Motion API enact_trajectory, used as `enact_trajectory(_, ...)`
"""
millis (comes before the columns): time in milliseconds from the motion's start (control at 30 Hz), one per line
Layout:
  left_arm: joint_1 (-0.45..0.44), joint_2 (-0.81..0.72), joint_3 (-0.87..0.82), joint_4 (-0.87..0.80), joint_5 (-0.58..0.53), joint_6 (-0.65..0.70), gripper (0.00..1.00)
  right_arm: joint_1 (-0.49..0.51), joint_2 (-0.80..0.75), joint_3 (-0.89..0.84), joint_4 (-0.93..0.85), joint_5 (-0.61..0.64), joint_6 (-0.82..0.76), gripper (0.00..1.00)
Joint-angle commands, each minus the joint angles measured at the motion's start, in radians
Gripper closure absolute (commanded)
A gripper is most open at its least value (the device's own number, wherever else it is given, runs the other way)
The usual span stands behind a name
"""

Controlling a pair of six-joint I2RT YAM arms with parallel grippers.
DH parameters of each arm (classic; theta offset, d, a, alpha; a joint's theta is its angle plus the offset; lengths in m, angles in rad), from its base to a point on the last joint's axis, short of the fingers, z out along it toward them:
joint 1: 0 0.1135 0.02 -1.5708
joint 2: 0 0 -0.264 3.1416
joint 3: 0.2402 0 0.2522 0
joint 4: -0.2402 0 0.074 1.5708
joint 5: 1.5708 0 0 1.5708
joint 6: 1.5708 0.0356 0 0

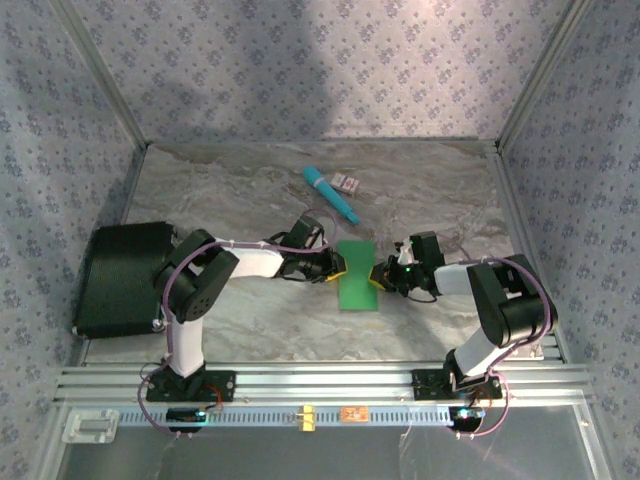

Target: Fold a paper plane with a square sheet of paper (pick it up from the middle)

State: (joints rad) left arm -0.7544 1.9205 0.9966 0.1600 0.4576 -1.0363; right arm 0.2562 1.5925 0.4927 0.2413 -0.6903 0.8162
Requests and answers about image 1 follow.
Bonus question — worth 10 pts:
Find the clear acrylic panel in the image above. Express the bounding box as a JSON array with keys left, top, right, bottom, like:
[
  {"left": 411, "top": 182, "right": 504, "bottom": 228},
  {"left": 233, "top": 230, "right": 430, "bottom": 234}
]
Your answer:
[{"left": 57, "top": 399, "right": 614, "bottom": 480}]

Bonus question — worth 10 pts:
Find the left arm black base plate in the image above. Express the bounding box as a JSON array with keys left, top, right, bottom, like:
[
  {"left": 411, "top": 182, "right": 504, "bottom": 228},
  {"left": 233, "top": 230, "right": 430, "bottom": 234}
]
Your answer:
[{"left": 146, "top": 369, "right": 237, "bottom": 404}]

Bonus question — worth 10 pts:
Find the red black wire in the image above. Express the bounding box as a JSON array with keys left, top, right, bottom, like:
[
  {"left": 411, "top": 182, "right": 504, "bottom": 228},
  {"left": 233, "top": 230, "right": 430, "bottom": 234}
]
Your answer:
[{"left": 202, "top": 383, "right": 225, "bottom": 414}]

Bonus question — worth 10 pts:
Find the black ribbed case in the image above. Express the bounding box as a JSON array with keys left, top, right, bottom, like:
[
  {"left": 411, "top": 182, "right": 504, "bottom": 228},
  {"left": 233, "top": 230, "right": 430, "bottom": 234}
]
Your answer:
[{"left": 73, "top": 221, "right": 177, "bottom": 340}]

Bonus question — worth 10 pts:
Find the small red white card box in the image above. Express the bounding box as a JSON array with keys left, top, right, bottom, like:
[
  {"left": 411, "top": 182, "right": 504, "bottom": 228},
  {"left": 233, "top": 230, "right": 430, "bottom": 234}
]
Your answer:
[{"left": 330, "top": 171, "right": 362, "bottom": 197}]

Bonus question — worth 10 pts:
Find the green square paper sheet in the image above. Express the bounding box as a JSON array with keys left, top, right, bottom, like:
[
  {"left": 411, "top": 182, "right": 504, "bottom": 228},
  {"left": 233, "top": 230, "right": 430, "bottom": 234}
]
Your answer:
[{"left": 337, "top": 240, "right": 381, "bottom": 312}]

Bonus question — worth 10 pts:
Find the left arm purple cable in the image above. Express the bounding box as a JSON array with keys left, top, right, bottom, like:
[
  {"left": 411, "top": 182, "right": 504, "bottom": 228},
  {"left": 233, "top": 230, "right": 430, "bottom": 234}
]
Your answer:
[{"left": 138, "top": 208, "right": 341, "bottom": 441}]

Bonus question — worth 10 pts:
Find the aluminium mounting rail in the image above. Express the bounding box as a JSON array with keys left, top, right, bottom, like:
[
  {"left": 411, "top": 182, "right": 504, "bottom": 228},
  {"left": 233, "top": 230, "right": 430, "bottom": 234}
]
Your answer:
[{"left": 53, "top": 362, "right": 595, "bottom": 405}]

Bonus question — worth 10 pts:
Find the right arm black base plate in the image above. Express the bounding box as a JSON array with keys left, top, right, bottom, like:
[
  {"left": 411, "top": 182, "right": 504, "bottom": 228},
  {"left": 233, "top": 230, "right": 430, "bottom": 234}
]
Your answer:
[{"left": 412, "top": 368, "right": 504, "bottom": 401}]

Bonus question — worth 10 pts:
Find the aluminium side rail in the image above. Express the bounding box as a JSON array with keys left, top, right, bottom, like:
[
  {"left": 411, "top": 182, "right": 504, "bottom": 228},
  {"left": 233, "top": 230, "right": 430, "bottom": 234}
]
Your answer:
[
  {"left": 74, "top": 144, "right": 149, "bottom": 366},
  {"left": 492, "top": 147, "right": 569, "bottom": 364}
]

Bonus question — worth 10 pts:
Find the clear acrylic bracket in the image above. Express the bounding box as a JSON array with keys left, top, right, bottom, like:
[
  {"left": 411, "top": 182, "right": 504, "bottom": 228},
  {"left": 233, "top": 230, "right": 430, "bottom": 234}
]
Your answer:
[{"left": 62, "top": 408, "right": 120, "bottom": 445}]

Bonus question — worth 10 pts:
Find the aluminium frame post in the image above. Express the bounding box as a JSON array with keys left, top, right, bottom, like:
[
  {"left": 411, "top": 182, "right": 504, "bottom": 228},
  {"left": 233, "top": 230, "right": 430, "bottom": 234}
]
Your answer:
[
  {"left": 496, "top": 0, "right": 595, "bottom": 151},
  {"left": 49, "top": 0, "right": 150, "bottom": 150}
]

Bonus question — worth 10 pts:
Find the teal marker pen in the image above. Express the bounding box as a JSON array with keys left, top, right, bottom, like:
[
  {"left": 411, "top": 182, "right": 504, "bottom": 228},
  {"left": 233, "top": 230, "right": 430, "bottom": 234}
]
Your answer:
[{"left": 302, "top": 166, "right": 361, "bottom": 226}]

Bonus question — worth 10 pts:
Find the grey slotted cable duct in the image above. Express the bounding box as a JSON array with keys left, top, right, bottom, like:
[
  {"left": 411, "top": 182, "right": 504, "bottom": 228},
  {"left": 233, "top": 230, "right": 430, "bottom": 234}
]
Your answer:
[{"left": 117, "top": 404, "right": 484, "bottom": 429}]

